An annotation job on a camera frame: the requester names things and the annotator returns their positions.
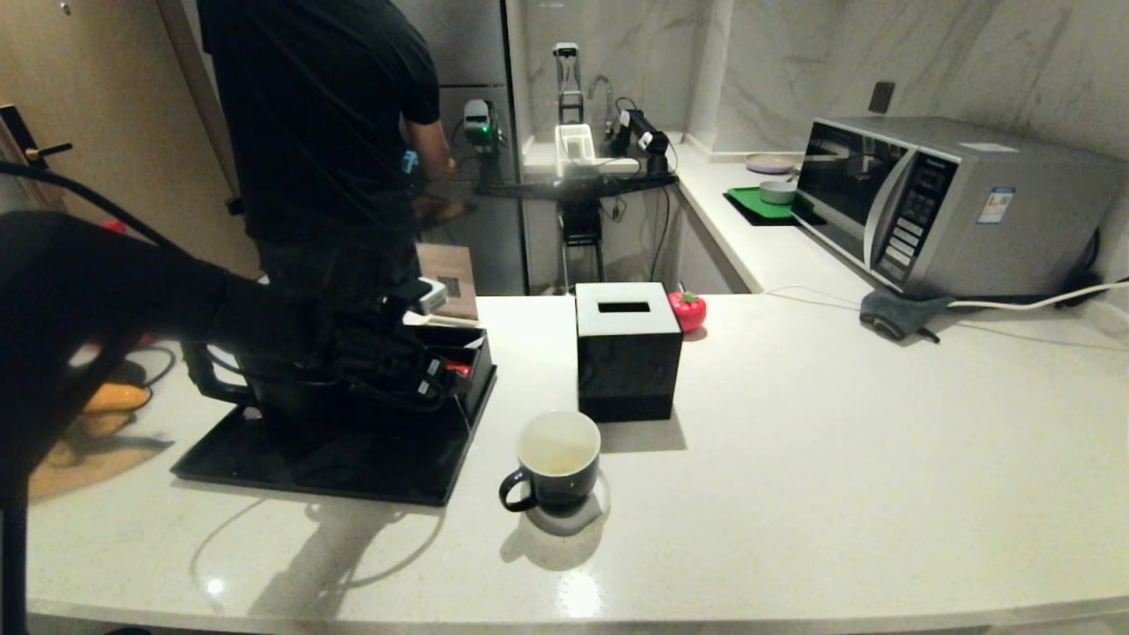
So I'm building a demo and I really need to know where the black electric kettle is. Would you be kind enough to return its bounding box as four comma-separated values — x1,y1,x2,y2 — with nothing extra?
181,338,363,446

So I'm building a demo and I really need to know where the person's right forearm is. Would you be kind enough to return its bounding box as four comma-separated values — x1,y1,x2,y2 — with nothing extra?
404,119,455,177

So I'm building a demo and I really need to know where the black compartment box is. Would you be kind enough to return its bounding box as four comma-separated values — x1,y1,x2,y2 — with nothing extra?
388,324,497,433

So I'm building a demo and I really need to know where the brown QR code sign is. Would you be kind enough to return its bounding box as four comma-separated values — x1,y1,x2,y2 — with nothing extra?
416,243,481,324

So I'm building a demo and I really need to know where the black serving tray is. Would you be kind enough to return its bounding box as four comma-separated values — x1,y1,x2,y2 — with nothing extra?
172,353,497,506

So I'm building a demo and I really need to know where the dark mug white inside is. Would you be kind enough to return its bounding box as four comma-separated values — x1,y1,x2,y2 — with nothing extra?
499,411,602,514

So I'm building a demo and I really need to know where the black tissue box white lid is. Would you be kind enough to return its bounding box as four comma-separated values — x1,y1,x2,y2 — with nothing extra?
575,282,684,422

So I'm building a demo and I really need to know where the black stand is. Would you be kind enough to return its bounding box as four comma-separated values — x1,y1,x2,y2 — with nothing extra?
559,199,608,286

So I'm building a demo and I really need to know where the white round coaster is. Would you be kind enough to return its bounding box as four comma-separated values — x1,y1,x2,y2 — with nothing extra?
520,472,611,537

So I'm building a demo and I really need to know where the black mounting bar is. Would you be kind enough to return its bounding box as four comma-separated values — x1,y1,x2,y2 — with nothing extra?
476,173,680,200

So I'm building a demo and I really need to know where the person in black shirt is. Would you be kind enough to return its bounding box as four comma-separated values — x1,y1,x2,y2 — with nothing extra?
196,0,442,296

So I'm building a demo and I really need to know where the red tomato shaped ornament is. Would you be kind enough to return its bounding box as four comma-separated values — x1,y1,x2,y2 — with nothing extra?
668,290,707,335

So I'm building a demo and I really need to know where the white dish rack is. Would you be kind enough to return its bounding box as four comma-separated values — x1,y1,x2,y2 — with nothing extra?
554,124,599,176

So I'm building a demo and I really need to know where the yellow corn cob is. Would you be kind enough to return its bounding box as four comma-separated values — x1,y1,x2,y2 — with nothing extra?
84,384,153,414

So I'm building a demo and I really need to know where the yellow cloth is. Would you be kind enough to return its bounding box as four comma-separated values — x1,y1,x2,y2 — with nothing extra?
31,413,168,499

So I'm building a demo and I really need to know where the chrome sink faucet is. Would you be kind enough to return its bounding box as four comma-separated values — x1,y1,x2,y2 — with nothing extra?
588,75,617,142

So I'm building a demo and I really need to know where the grey refrigerator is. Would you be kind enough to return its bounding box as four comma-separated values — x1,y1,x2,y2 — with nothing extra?
393,0,530,296

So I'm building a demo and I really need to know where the green tray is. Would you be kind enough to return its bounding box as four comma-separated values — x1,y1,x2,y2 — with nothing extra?
725,186,817,228

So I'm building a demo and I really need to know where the grey folded cloth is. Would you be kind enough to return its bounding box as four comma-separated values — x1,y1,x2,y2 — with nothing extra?
858,288,955,344

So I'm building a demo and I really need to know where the silver microwave oven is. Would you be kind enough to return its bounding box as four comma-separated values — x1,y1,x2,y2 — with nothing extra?
791,116,1125,299

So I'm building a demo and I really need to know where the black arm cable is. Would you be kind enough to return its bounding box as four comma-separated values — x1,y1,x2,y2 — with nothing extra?
115,344,177,393

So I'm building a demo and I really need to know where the thin white cable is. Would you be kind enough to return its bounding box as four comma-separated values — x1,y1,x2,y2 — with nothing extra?
763,284,874,304

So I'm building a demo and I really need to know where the black door handle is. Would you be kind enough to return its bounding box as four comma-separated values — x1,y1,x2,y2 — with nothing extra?
0,104,73,173

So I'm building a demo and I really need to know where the thick white power cable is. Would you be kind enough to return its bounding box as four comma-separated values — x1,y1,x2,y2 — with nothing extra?
948,280,1129,310

